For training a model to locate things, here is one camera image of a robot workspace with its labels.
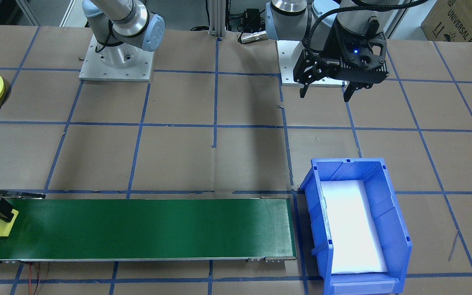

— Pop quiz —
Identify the silver cylindrical connector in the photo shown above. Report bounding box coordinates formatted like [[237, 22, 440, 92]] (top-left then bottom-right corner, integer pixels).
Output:
[[238, 31, 268, 44]]

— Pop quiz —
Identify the black power adapter box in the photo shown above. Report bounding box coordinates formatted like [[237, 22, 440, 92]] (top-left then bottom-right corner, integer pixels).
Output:
[[242, 8, 262, 26]]

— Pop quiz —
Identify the brown cardboard box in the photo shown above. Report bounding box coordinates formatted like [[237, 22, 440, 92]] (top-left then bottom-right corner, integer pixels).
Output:
[[420, 0, 472, 43]]

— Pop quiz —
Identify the white foam pad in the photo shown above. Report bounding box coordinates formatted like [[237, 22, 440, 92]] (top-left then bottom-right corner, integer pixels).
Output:
[[321, 179, 388, 274]]

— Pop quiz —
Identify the green conveyor belt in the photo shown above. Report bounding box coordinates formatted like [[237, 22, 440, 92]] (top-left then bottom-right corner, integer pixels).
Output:
[[0, 189, 298, 265]]

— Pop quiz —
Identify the blue plastic bin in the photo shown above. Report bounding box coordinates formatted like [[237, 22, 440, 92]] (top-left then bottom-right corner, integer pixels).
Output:
[[300, 158, 413, 295]]

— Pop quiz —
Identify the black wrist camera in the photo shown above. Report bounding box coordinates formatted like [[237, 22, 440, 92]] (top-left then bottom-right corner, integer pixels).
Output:
[[334, 55, 389, 85]]

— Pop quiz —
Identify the red conveyor wire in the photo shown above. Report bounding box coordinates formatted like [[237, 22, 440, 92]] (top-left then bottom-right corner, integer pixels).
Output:
[[26, 262, 42, 295]]

